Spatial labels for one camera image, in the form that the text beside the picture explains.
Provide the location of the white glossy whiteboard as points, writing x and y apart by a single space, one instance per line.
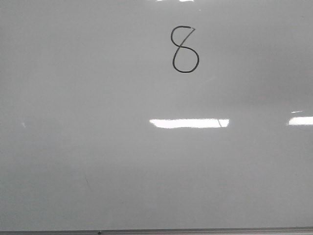
156 114

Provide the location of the grey aluminium whiteboard frame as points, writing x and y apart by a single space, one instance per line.
212 231

